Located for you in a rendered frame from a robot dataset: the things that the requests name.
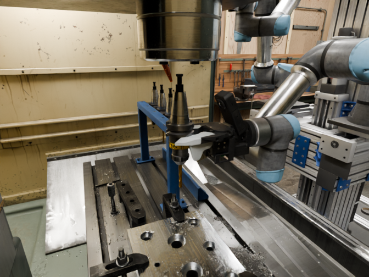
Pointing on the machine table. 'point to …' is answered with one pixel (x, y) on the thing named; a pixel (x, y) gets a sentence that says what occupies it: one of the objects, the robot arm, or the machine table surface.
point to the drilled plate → (168, 250)
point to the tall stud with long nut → (112, 197)
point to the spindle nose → (178, 29)
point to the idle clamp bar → (137, 219)
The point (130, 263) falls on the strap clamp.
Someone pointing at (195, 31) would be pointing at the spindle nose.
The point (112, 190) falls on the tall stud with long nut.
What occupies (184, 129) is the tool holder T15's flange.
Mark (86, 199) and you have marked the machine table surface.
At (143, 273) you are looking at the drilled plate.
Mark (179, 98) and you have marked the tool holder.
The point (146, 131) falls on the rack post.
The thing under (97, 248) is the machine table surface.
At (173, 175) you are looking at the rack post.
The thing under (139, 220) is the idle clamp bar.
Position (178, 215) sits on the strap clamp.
